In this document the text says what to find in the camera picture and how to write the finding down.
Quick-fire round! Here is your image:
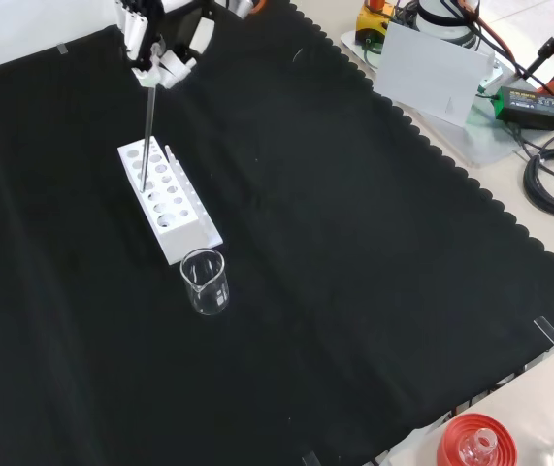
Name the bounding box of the red ribbed disc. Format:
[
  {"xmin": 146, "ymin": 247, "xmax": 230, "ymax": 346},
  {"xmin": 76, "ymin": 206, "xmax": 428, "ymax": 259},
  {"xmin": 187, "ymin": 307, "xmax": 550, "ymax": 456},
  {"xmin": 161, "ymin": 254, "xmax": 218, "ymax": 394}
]
[{"xmin": 440, "ymin": 412, "xmax": 520, "ymax": 466}]

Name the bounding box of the yellow stop button box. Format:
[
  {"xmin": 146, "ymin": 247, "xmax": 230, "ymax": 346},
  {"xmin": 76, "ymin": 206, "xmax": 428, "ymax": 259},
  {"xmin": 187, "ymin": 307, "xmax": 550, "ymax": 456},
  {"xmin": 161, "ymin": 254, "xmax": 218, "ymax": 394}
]
[{"xmin": 356, "ymin": 0, "xmax": 397, "ymax": 44}]

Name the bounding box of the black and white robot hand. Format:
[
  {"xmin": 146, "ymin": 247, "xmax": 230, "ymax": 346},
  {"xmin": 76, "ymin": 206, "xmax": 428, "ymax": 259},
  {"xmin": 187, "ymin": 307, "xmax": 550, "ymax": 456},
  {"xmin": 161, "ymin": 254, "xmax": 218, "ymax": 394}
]
[{"xmin": 114, "ymin": 0, "xmax": 217, "ymax": 91}]

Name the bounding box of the grey metal base plate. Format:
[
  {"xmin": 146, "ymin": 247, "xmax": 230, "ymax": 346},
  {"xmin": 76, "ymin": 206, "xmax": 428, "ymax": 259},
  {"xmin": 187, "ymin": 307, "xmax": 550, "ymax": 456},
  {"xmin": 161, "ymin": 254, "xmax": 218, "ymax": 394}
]
[{"xmin": 339, "ymin": 26, "xmax": 540, "ymax": 169}]

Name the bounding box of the black bench cloth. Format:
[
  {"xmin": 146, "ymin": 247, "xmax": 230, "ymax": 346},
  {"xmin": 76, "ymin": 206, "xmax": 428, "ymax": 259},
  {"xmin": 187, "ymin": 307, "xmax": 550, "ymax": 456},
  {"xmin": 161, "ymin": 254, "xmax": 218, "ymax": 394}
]
[{"xmin": 0, "ymin": 0, "xmax": 554, "ymax": 466}]

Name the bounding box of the clear glass beaker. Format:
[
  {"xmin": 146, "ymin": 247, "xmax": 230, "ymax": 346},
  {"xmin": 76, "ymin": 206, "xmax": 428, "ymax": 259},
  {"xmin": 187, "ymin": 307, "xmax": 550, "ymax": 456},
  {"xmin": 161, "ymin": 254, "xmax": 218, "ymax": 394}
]
[{"xmin": 179, "ymin": 247, "xmax": 232, "ymax": 316}]

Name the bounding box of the white test tube rack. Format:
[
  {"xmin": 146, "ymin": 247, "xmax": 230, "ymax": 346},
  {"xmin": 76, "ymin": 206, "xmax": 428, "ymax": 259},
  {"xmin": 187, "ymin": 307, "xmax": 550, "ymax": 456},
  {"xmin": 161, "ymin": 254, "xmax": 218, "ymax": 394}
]
[{"xmin": 116, "ymin": 138, "xmax": 224, "ymax": 267}]

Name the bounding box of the pale board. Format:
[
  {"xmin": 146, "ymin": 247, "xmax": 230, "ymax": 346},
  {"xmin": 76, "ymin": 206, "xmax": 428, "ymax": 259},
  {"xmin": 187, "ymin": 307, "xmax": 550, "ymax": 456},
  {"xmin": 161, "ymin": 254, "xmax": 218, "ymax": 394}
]
[{"xmin": 377, "ymin": 21, "xmax": 497, "ymax": 129}]

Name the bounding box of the orange cable with white plug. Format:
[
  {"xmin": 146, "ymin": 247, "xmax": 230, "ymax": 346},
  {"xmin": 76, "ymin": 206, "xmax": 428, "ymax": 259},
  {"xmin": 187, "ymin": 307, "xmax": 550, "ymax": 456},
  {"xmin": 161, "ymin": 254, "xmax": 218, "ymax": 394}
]
[{"xmin": 229, "ymin": 0, "xmax": 269, "ymax": 21}]

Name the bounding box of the clear glass rod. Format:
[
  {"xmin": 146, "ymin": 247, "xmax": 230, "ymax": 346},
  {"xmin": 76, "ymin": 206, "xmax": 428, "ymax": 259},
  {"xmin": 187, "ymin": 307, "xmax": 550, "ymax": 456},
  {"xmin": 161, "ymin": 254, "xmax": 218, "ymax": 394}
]
[{"xmin": 139, "ymin": 84, "xmax": 158, "ymax": 193}]

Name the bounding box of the black power adapter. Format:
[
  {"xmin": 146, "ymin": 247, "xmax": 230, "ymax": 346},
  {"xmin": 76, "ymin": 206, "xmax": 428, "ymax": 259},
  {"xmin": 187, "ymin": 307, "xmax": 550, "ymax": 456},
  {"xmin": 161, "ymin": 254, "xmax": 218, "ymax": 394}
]
[{"xmin": 493, "ymin": 85, "xmax": 554, "ymax": 132}]

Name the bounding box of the clear glass flask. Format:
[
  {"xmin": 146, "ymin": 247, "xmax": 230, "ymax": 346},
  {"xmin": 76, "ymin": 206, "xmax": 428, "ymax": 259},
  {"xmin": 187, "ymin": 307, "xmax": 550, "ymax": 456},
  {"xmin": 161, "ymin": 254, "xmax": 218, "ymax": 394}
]
[{"xmin": 459, "ymin": 427, "xmax": 499, "ymax": 466}]

